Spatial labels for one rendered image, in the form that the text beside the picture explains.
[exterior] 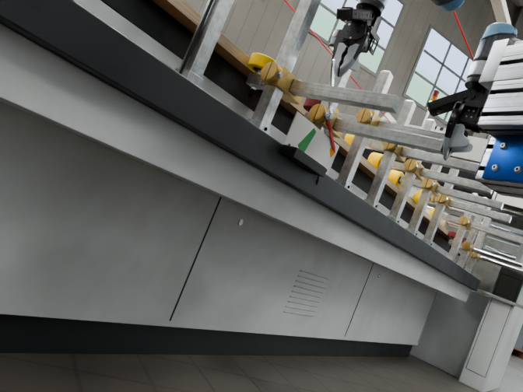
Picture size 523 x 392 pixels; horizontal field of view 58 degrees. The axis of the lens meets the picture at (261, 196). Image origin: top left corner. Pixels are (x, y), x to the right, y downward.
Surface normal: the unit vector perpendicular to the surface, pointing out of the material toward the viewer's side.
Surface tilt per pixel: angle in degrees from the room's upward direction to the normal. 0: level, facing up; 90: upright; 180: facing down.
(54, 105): 90
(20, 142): 90
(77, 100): 90
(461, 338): 90
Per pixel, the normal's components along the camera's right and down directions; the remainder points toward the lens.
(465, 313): -0.55, -0.27
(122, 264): 0.74, 0.27
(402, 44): 0.44, 0.13
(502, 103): -0.81, -0.36
